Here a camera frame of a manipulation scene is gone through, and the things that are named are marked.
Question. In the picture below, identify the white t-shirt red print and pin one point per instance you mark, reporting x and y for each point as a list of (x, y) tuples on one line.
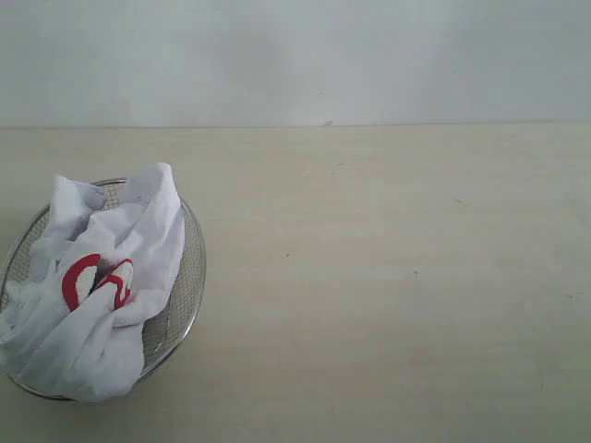
[(129, 258)]

